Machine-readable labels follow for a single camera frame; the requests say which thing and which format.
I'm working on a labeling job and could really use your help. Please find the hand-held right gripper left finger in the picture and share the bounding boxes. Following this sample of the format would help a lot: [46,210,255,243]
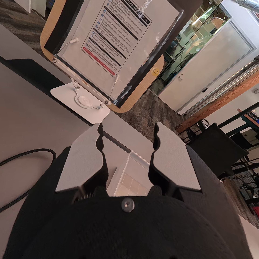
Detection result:
[55,123,110,197]

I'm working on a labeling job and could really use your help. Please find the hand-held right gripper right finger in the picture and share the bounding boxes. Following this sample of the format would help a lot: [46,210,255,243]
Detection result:
[148,122,201,195]

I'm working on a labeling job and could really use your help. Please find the black braided hdmi cable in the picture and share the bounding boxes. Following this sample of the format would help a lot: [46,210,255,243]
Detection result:
[0,148,57,212]

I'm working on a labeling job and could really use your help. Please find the black chair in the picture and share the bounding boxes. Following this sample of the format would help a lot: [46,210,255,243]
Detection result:
[186,119,250,179]

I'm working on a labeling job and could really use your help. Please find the white cabinet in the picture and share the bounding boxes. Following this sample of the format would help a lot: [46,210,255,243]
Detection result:
[106,151,154,197]

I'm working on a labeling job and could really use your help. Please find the white document stand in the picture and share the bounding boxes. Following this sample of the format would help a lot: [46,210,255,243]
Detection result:
[50,0,184,125]

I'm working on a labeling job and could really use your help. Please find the wood-edged black panel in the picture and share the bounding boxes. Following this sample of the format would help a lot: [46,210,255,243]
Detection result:
[40,0,165,114]

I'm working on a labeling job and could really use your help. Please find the wooden beam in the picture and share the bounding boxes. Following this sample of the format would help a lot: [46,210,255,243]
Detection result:
[176,69,259,134]

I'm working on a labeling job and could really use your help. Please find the green metal workbench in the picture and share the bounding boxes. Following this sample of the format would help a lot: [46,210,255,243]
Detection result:
[219,101,259,134]

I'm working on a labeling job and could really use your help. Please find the white door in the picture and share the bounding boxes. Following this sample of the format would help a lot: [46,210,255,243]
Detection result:
[157,21,257,114]

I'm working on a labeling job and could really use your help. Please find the printed instruction sheet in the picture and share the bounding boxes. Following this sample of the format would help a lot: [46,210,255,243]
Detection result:
[81,0,152,78]

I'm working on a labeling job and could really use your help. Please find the glass wall panel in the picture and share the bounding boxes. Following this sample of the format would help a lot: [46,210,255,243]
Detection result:
[160,0,232,86]

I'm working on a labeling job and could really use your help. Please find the silver ventilation duct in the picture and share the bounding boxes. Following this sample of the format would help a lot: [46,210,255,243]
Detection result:
[222,0,259,13]

